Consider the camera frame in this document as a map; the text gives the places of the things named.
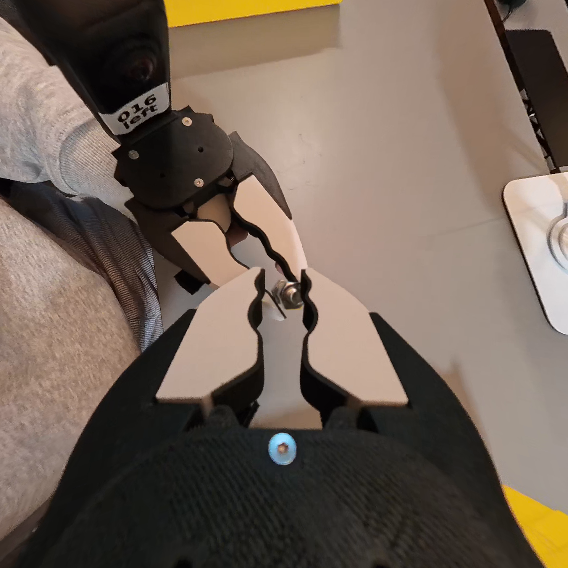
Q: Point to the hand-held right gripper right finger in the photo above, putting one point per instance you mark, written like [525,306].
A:
[355,350]

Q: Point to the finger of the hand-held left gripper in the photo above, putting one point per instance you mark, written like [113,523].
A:
[204,248]
[270,213]

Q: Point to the person's grey hoodie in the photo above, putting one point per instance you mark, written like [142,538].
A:
[53,333]

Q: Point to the striped grey shirt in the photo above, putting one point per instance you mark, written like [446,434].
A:
[115,248]

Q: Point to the grey desk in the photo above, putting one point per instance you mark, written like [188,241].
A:
[399,177]

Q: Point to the white document stand base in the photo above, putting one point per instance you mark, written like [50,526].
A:
[528,230]

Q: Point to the person's left forearm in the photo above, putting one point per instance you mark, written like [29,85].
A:
[44,120]

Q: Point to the person's left hand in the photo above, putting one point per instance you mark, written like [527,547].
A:
[236,235]

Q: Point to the silver bolt with nuts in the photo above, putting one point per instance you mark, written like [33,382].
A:
[288,295]

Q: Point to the yellow plastic bin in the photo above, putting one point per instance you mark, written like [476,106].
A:
[541,532]
[248,11]

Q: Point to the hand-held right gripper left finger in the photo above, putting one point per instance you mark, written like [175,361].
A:
[217,346]

